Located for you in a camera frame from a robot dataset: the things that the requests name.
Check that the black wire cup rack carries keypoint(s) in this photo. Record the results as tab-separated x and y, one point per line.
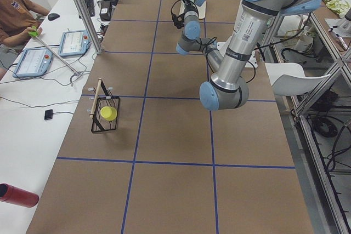
106	98

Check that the black keyboard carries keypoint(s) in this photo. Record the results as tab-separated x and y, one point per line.
90	6

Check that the black power adapter box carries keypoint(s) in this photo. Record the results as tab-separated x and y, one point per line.
105	10

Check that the metal reacher stick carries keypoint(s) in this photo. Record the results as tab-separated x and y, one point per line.
33	32

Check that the right teach pendant tablet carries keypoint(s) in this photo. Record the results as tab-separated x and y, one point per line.
74	43

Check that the black computer mouse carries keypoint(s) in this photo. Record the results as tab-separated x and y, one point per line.
53	16

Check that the cream rabbit tray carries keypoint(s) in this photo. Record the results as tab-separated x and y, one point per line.
201	10

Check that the person in brown shirt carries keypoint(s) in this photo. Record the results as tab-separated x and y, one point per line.
17	21

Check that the teach pendant tablet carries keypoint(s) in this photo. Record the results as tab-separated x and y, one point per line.
34	62
74	43

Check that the aluminium frame post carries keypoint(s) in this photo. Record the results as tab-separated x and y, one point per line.
85	16

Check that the red cylinder bottle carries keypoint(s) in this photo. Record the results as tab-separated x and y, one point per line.
14	195

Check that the yellow cup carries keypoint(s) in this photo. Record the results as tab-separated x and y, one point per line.
108	113

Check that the wooden rack handle dowel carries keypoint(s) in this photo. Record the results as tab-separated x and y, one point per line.
96	97

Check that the small black square device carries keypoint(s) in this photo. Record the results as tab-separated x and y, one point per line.
48	114

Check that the white chair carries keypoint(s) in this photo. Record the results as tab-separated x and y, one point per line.
288	79

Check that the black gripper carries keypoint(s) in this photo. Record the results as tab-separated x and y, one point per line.
186	6

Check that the left teach pendant tablet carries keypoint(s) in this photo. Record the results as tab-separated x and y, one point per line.
34	62

